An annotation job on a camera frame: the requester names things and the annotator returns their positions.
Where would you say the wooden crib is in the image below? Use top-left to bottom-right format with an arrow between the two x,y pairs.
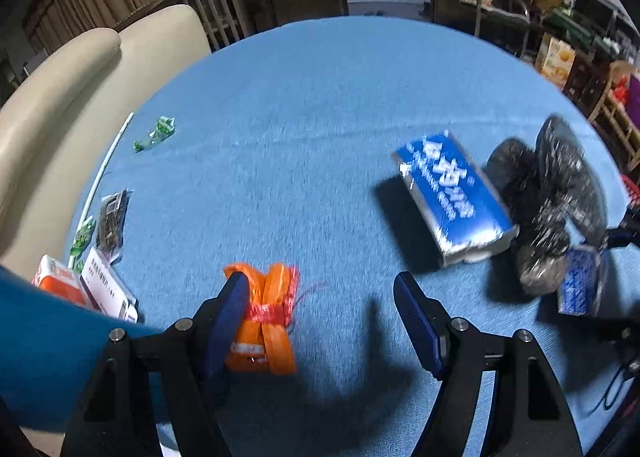
175,0 -> 266,50

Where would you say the metal frame chair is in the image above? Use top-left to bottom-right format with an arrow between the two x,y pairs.
455,0 -> 533,60

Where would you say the white plastic tube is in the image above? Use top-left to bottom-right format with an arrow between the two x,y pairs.
70,112 -> 136,273

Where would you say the red orange plastic bag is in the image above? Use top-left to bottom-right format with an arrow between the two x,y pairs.
222,262 -> 301,377

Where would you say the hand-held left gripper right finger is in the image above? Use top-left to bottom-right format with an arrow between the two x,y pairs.
392,271 -> 583,457

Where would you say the small blue box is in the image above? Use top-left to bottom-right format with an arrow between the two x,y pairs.
557,244 -> 606,317

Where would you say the black plastic bag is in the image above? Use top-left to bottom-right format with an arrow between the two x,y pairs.
486,116 -> 608,295

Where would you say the green candy wrapper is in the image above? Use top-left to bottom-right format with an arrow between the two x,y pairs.
132,116 -> 177,154
69,217 -> 97,258

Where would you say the dark snack packet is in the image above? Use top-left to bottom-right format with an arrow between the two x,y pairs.
95,190 -> 133,265

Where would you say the large blue box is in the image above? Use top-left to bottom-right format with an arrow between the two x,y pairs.
390,130 -> 521,269

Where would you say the yellow cardboard box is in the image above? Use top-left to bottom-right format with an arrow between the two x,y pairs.
535,32 -> 577,88

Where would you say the black cable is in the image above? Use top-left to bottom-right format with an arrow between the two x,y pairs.
595,342 -> 640,413

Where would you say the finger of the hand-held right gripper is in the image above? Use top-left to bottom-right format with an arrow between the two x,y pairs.
595,318 -> 640,344
605,217 -> 640,249

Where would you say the light wooden chair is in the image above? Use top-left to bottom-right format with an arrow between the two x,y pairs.
587,60 -> 640,173

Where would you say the blue tablecloth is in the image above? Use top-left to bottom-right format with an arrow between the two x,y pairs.
65,16 -> 631,457

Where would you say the cream leather sofa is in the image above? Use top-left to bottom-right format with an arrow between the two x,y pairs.
0,4 -> 213,278

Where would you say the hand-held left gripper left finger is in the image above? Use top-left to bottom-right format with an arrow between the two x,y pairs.
60,271 -> 251,457

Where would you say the white purple box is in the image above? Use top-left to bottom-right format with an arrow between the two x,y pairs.
80,247 -> 138,323

